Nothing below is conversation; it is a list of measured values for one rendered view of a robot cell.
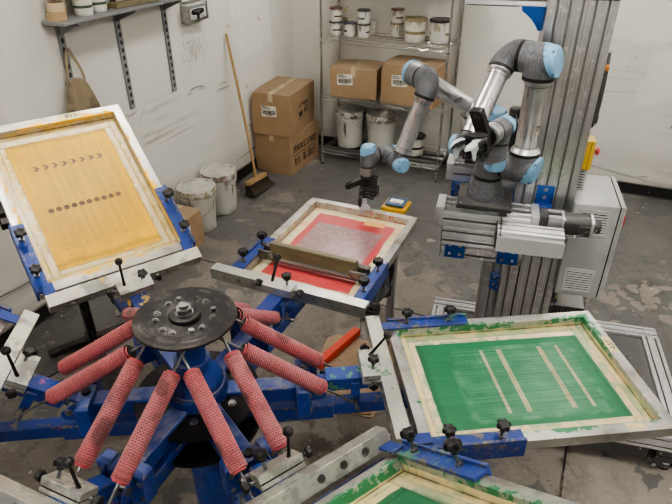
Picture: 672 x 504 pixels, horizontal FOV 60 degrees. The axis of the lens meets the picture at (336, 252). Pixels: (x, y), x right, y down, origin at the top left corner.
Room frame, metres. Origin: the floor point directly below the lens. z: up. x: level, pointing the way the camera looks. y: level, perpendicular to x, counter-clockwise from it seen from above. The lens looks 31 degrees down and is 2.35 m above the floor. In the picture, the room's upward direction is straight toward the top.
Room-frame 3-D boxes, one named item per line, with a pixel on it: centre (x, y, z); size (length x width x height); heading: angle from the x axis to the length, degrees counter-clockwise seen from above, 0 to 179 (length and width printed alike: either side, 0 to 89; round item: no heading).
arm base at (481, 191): (2.26, -0.64, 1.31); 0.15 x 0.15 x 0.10
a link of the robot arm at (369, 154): (2.66, -0.16, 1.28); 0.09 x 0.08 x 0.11; 110
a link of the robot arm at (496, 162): (1.98, -0.56, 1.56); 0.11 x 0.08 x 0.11; 51
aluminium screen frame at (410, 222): (2.32, 0.02, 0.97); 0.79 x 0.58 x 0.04; 156
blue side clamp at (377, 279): (1.99, -0.14, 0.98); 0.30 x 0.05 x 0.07; 156
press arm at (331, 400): (1.42, -0.18, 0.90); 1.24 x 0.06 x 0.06; 96
